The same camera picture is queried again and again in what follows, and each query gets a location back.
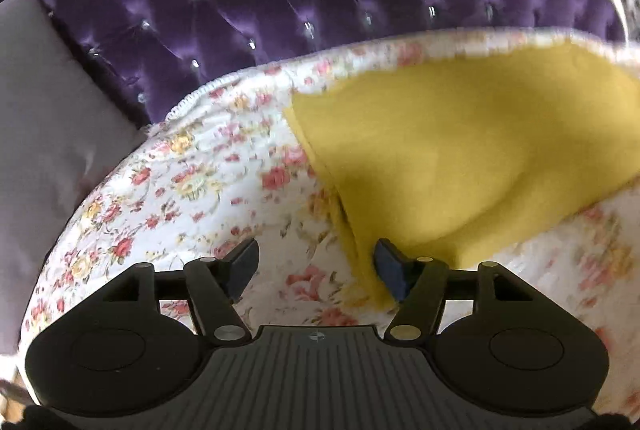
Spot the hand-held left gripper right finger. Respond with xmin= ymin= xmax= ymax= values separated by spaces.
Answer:
xmin=374 ymin=237 xmax=533 ymax=343

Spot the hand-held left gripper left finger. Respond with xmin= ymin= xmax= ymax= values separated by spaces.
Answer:
xmin=97 ymin=237 xmax=261 ymax=344

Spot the yellow knit sweater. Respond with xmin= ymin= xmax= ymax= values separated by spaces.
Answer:
xmin=284 ymin=40 xmax=640 ymax=308

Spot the floral bedspread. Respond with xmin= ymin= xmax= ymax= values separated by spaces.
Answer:
xmin=20 ymin=27 xmax=640 ymax=411

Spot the purple tufted sofa backrest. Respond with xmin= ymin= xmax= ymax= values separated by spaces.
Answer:
xmin=0 ymin=0 xmax=631 ymax=127

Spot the grey cushion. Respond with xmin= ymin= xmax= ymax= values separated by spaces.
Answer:
xmin=0 ymin=0 xmax=151 ymax=356

